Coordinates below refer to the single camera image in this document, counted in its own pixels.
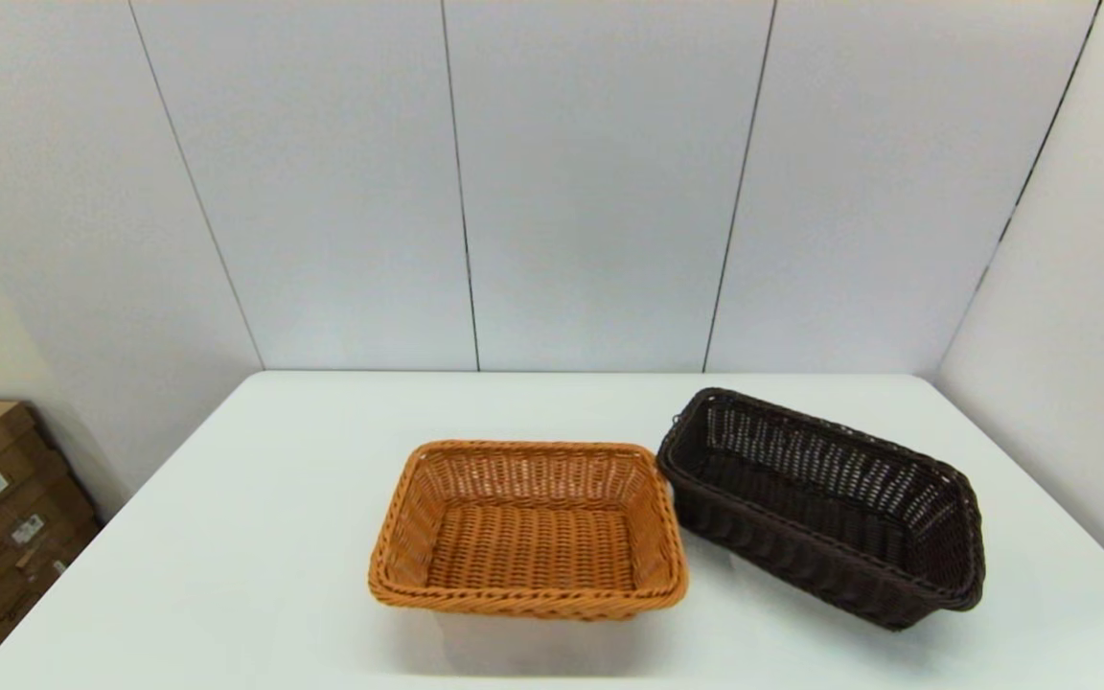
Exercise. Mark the orange wicker basket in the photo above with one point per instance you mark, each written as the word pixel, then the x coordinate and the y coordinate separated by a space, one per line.
pixel 523 546

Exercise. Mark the dark brown wicker basket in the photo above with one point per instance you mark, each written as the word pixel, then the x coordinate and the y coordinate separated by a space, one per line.
pixel 801 565

